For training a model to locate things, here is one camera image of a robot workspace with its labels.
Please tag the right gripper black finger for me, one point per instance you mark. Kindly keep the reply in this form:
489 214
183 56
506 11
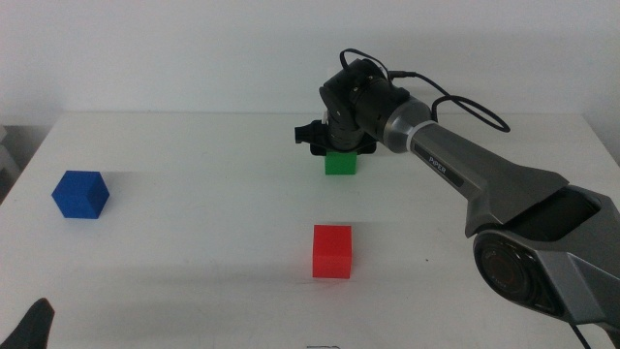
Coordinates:
309 133

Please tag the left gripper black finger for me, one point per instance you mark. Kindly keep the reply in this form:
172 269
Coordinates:
31 327

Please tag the green cube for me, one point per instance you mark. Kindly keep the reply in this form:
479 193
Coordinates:
340 164

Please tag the red cube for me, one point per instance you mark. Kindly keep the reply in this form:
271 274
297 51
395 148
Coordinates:
332 252

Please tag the blue cube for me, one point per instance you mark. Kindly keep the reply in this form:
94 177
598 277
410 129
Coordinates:
79 195

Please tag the right grey black robot arm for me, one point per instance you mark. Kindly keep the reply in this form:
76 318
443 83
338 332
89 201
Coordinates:
484 179

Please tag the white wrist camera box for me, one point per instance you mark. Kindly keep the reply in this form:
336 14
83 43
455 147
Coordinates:
323 118

